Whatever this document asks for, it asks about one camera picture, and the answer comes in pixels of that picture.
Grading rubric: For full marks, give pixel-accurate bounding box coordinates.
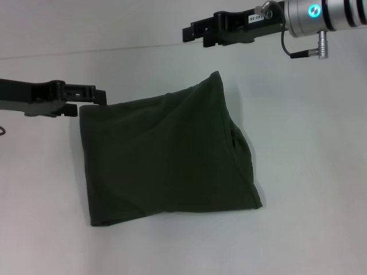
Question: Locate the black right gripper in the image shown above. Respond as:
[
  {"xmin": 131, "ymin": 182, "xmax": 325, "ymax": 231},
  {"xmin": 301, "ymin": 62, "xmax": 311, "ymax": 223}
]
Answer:
[{"xmin": 182, "ymin": 0, "xmax": 289, "ymax": 48}]

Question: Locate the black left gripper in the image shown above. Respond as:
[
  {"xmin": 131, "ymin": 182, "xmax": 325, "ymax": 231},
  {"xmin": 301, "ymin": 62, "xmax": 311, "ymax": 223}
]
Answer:
[{"xmin": 0, "ymin": 78, "xmax": 108, "ymax": 118}]

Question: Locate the dark green printed t-shirt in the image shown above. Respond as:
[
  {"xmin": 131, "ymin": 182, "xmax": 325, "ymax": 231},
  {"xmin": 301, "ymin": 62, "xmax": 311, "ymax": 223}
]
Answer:
[{"xmin": 78, "ymin": 70, "xmax": 263, "ymax": 227}]

